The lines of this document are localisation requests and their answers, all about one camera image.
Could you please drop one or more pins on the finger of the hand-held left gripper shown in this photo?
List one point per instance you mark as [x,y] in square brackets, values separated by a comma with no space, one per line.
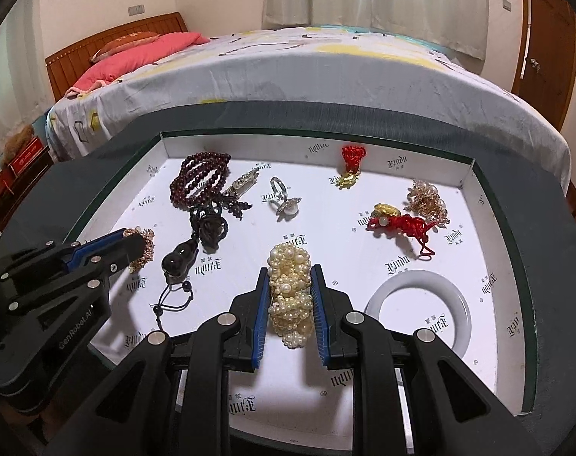
[126,249]
[97,244]

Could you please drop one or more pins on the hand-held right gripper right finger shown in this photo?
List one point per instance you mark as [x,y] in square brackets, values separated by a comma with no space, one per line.
[318,318]

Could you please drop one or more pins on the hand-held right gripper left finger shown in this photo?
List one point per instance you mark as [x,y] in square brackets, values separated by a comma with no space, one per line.
[264,318]

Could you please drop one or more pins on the green jewelry box white lining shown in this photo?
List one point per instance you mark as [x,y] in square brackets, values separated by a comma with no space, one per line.
[345,256]

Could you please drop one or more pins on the silver rhinestone brooch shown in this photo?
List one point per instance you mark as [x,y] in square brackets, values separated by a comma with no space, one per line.
[242,183]

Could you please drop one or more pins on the small red knot gold charm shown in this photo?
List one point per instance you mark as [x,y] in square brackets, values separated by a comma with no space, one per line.
[347,179]

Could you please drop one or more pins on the wooden nightstand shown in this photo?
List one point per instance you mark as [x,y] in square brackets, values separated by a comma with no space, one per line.
[12,194]

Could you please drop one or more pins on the red box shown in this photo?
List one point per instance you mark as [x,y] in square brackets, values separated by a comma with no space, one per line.
[29,156]

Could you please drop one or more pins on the brown plush toy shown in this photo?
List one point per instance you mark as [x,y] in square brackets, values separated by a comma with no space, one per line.
[17,140]

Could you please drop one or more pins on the pale jade bangle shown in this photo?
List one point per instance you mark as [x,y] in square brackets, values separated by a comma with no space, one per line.
[452,308]

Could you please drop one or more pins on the wooden headboard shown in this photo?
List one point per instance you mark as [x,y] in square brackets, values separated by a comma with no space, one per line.
[74,61]

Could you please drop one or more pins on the pink pillow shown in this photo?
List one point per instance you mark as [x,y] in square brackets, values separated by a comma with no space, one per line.
[150,54]

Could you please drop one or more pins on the orange pillow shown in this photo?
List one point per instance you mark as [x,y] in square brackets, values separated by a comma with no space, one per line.
[124,45]

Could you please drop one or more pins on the bed with patterned sheet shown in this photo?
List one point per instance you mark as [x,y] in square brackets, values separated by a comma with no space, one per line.
[316,71]

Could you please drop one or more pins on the brown wooden door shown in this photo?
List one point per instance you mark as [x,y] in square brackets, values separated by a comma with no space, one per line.
[549,33]

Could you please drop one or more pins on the wall switch plate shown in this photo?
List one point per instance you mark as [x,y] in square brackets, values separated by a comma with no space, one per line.
[135,9]

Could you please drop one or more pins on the wall socket plate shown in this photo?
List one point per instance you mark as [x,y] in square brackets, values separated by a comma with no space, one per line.
[507,4]

